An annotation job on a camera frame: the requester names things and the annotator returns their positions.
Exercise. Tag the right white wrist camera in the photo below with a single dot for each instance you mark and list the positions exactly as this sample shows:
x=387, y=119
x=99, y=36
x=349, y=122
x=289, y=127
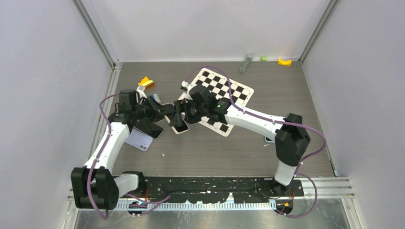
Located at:
x=185, y=86

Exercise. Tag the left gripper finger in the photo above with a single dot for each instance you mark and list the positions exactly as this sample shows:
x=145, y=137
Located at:
x=152, y=118
x=165, y=109

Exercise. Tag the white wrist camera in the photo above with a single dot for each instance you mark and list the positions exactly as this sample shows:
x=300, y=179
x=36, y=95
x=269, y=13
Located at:
x=141, y=92
x=185, y=86

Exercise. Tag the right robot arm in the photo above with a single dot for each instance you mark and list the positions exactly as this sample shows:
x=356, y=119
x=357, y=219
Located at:
x=290, y=138

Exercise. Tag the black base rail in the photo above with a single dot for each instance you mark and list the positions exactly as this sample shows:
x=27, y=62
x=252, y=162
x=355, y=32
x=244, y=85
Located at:
x=210, y=190

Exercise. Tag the yellow orange brick stack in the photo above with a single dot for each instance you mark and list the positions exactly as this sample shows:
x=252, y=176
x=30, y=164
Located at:
x=146, y=82

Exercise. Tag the lavender phone case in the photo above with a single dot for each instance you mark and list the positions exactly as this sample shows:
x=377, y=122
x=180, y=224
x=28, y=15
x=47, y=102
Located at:
x=139, y=140

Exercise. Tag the green blue brick stack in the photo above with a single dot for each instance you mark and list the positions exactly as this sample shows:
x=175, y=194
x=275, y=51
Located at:
x=156, y=98

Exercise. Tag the grey metal bracket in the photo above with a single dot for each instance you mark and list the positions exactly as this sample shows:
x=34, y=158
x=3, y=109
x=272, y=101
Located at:
x=248, y=59

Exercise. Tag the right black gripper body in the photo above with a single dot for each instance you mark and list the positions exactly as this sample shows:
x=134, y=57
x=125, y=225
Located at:
x=193, y=113

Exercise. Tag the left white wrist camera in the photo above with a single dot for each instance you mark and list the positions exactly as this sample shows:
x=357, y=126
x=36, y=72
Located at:
x=141, y=92

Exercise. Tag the yellow arch block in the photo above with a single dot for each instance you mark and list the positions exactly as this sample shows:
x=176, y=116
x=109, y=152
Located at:
x=284, y=62

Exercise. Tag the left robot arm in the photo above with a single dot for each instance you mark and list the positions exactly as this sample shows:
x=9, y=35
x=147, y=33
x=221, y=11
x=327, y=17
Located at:
x=94, y=186

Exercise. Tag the phone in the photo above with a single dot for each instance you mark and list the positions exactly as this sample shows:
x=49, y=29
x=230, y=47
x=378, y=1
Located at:
x=177, y=130
x=149, y=128
x=269, y=140

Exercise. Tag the phone in blue case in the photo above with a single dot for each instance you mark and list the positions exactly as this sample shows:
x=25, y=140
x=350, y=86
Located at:
x=269, y=140

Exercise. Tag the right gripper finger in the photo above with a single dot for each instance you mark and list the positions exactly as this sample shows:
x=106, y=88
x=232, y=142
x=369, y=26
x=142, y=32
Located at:
x=179, y=108
x=177, y=121

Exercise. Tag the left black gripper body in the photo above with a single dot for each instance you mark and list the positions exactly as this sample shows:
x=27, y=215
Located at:
x=146, y=109

